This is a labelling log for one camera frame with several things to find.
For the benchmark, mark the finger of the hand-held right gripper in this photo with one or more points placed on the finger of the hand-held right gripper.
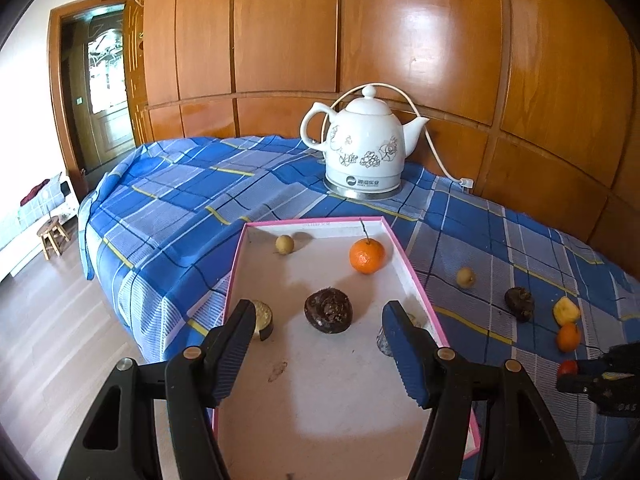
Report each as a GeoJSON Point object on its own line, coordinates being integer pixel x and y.
{"type": "Point", "coordinates": [580, 385]}
{"type": "Point", "coordinates": [592, 367]}

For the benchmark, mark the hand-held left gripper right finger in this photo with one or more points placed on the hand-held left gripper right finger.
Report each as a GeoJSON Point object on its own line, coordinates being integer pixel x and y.
{"type": "Point", "coordinates": [407, 355]}

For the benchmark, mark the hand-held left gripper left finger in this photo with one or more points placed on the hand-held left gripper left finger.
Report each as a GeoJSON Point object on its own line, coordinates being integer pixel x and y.
{"type": "Point", "coordinates": [230, 360]}

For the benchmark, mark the small red fruit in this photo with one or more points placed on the small red fruit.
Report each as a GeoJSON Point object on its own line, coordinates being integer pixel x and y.
{"type": "Point", "coordinates": [566, 367]}

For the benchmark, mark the short-stemmed orange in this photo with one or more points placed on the short-stemmed orange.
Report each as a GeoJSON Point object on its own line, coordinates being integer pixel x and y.
{"type": "Point", "coordinates": [568, 337]}

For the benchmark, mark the yellow fruit chunk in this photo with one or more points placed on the yellow fruit chunk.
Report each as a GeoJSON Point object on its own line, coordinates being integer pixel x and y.
{"type": "Point", "coordinates": [566, 311]}

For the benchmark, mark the dark brown wrinkled fruit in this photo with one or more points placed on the dark brown wrinkled fruit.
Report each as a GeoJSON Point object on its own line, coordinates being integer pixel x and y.
{"type": "Point", "coordinates": [327, 310]}
{"type": "Point", "coordinates": [519, 304]}

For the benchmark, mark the small tan longan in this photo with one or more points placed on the small tan longan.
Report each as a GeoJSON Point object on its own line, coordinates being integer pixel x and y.
{"type": "Point", "coordinates": [465, 277]}
{"type": "Point", "coordinates": [284, 244]}

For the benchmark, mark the long-stemmed orange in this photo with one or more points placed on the long-stemmed orange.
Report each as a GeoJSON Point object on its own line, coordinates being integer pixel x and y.
{"type": "Point", "coordinates": [367, 257]}

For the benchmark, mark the white tray with pink rim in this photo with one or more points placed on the white tray with pink rim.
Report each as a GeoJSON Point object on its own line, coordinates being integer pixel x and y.
{"type": "Point", "coordinates": [320, 270]}

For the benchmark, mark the blue plaid tablecloth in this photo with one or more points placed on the blue plaid tablecloth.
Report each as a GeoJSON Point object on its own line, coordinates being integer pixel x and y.
{"type": "Point", "coordinates": [175, 220]}

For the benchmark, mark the small wooden stool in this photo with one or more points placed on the small wooden stool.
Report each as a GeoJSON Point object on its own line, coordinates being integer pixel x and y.
{"type": "Point", "coordinates": [50, 230]}

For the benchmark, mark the white floral ceramic kettle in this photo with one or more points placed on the white floral ceramic kettle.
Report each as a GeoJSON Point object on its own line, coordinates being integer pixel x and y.
{"type": "Point", "coordinates": [365, 135]}

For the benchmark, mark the white bench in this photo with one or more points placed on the white bench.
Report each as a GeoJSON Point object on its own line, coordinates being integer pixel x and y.
{"type": "Point", "coordinates": [30, 220]}

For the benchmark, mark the dark red cloth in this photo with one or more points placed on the dark red cloth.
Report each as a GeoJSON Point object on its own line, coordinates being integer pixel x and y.
{"type": "Point", "coordinates": [34, 194]}

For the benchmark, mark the wooden door with glass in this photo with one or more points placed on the wooden door with glass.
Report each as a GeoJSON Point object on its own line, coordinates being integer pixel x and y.
{"type": "Point", "coordinates": [107, 130]}

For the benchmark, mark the wooden wardrobe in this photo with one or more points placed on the wooden wardrobe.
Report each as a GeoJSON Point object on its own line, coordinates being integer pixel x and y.
{"type": "Point", "coordinates": [300, 25]}

